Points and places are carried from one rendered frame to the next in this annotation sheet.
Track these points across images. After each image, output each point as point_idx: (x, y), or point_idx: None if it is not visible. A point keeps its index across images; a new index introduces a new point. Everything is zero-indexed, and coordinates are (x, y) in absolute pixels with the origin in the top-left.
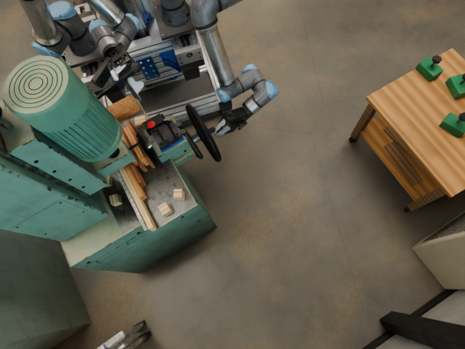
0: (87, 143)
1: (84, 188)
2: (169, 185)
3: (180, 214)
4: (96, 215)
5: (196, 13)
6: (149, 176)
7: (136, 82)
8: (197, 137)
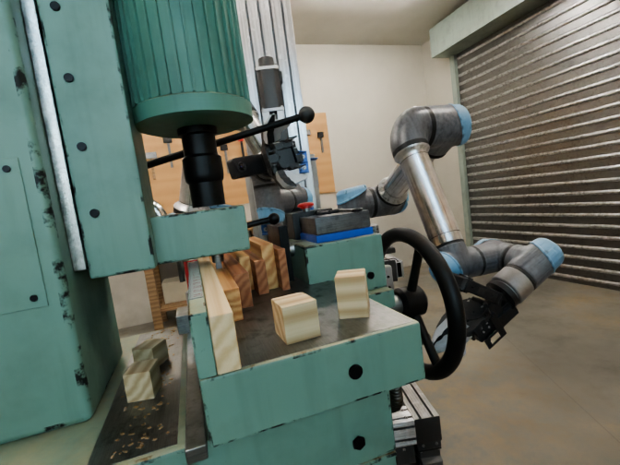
0: (180, 25)
1: (94, 220)
2: (322, 302)
3: (350, 338)
4: (58, 369)
5: (400, 127)
6: (268, 297)
7: (296, 174)
8: (396, 298)
